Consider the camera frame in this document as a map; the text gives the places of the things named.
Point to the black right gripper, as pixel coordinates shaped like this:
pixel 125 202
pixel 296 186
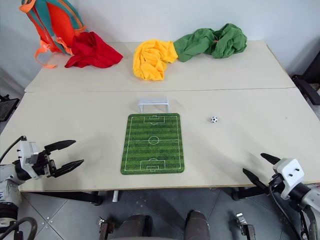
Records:
pixel 276 186

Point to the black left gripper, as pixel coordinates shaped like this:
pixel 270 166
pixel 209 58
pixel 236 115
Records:
pixel 43 165

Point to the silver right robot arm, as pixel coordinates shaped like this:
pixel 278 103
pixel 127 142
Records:
pixel 310 202

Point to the tiny soccer ball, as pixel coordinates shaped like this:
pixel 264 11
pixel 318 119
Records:
pixel 214 120

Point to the green soccer field mat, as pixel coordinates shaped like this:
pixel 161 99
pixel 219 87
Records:
pixel 153 143

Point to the black table foot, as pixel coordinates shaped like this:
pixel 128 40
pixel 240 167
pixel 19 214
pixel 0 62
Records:
pixel 250 192
pixel 75 197

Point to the white table leg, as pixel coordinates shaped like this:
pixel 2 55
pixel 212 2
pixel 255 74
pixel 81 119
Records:
pixel 115 196

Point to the black crate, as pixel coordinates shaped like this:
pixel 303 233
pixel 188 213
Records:
pixel 7 107

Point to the dark rounded shape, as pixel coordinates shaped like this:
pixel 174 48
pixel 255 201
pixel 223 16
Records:
pixel 197 225
pixel 135 227

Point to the black office chair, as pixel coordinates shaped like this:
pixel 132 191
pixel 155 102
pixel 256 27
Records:
pixel 308 82

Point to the small white toy goal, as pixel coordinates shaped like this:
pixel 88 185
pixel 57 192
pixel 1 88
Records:
pixel 153 101

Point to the red crumpled cloth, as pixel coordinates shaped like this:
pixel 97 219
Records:
pixel 95 51

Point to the yellow crumpled cloth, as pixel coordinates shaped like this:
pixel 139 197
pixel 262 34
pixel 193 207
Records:
pixel 150 62

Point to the orange and teal backpack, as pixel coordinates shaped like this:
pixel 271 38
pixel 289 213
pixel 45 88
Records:
pixel 58 22

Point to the green crumpled cloth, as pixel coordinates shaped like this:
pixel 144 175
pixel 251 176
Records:
pixel 200 45

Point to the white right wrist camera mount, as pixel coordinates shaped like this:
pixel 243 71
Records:
pixel 290 175

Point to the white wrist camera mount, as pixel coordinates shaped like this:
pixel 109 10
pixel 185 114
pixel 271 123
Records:
pixel 290 175
pixel 28 153

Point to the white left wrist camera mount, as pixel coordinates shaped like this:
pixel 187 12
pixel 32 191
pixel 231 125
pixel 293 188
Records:
pixel 28 153

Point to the metal clamp bracket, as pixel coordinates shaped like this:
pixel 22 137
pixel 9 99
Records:
pixel 245 225
pixel 105 228

